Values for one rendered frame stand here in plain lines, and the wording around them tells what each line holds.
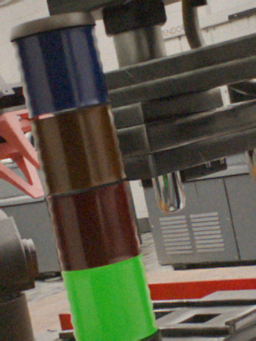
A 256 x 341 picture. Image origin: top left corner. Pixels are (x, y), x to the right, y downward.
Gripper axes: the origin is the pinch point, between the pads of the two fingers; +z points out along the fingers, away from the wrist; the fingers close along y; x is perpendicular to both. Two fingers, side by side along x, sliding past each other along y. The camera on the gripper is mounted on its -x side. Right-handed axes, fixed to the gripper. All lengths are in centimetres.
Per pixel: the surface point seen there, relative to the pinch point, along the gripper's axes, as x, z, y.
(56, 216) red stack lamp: -40, 20, 36
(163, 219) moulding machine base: 453, -116, -341
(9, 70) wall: 675, -419, -562
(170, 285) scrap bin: 12.0, 14.6, -4.2
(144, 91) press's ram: -17.2, 9.5, 28.4
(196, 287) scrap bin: 12.0, 16.7, -1.3
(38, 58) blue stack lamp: -40, 14, 40
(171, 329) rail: -16.2, 22.9, 16.8
